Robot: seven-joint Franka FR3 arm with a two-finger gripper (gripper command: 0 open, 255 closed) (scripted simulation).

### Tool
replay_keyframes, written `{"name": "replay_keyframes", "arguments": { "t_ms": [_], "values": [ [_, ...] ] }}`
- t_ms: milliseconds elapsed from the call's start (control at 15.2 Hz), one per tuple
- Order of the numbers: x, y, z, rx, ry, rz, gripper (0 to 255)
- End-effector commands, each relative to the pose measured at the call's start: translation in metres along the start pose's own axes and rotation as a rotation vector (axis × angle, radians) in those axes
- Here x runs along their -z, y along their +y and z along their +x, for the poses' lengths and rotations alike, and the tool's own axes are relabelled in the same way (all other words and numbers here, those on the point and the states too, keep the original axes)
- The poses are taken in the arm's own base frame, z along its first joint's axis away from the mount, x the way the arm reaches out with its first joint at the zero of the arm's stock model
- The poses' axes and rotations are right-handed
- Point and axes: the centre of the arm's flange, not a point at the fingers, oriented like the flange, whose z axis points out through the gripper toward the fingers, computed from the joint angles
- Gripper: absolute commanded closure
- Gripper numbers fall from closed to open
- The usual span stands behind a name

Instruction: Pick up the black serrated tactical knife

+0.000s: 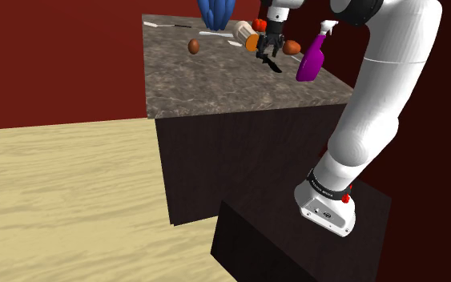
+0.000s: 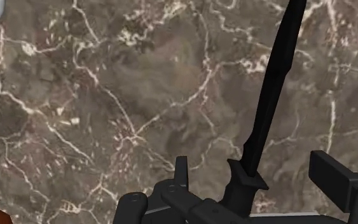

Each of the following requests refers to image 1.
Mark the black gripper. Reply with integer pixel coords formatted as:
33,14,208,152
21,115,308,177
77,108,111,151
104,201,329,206
256,21,286,59

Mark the white spoon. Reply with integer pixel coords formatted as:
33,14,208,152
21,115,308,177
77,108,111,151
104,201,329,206
198,30,235,38

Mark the brown potato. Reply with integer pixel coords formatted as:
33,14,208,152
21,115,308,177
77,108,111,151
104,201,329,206
281,39,302,56

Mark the white knife with black handle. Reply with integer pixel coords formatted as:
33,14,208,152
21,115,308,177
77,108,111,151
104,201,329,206
143,21,192,30

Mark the dark counter with marble top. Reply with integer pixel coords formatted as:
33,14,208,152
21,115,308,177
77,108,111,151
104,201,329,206
141,14,356,227

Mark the beige jar with orange lid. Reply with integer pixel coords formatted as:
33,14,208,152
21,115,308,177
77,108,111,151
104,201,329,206
232,20,260,53

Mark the red tomato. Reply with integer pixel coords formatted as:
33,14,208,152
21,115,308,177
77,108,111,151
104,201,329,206
251,18,268,33

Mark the purple spray bottle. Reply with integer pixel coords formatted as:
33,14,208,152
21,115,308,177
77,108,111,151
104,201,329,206
296,19,340,83

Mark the dark robot stand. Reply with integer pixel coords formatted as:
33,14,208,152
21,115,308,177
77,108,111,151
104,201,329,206
210,177,393,282

